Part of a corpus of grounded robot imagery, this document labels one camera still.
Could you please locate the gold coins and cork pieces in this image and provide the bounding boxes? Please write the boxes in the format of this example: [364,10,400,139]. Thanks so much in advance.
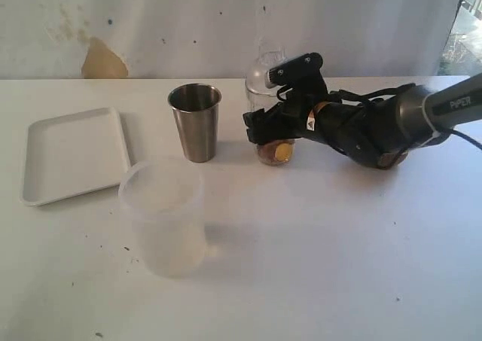
[257,139,294,166]

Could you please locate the stainless steel cup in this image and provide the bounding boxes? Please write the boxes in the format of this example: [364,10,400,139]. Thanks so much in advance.
[168,84,221,163]

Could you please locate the clear dome lid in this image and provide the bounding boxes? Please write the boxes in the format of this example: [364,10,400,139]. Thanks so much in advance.
[245,41,286,99]

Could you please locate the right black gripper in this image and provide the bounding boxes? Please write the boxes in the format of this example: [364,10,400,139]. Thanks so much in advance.
[243,72,329,145]

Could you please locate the brown wooden cup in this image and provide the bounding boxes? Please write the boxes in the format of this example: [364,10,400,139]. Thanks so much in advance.
[377,152,408,170]

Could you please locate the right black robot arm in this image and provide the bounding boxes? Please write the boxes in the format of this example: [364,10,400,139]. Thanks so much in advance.
[243,75,481,169]

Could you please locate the white square tray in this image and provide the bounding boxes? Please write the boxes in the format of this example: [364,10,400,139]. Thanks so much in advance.
[20,107,131,206]

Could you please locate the clear plastic shaker cup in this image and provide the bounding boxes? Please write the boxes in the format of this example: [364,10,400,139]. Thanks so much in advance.
[246,91,295,166]

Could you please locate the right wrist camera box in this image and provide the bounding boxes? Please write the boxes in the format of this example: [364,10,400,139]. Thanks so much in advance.
[264,53,323,89]

